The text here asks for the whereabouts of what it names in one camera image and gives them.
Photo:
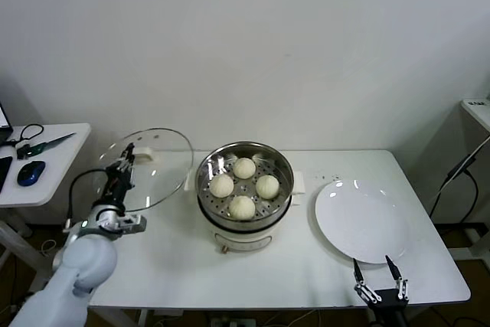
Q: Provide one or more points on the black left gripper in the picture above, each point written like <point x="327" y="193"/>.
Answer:
<point x="116" y="185"/>

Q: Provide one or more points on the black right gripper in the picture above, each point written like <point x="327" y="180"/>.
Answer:
<point x="388" y="304"/>

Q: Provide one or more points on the white steamed baozi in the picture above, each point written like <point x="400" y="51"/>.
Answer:
<point x="242" y="207"/>
<point x="221" y="185"/>
<point x="267" y="186"/>
<point x="244" y="168"/>

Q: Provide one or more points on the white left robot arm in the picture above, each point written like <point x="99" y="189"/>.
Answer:
<point x="88" y="262"/>

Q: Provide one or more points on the stainless steel steamer basket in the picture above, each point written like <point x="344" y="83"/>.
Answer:
<point x="208" y="166"/>

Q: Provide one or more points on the white round plate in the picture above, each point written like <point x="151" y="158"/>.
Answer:
<point x="363" y="223"/>

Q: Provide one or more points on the white side table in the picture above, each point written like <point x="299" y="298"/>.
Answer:
<point x="57" y="151"/>

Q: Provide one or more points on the blue computer mouse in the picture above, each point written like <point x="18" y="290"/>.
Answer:
<point x="31" y="172"/>

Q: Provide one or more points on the black phone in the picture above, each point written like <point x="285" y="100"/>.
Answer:
<point x="4" y="174"/>

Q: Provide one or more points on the black laptop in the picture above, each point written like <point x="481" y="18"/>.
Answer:
<point x="4" y="133"/>

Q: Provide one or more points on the cream electric cooker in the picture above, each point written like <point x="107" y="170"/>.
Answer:
<point x="245" y="240"/>

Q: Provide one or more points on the white side shelf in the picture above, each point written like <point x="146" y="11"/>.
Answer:
<point x="478" y="112"/>

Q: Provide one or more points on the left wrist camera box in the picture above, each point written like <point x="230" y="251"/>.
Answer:
<point x="132" y="224"/>

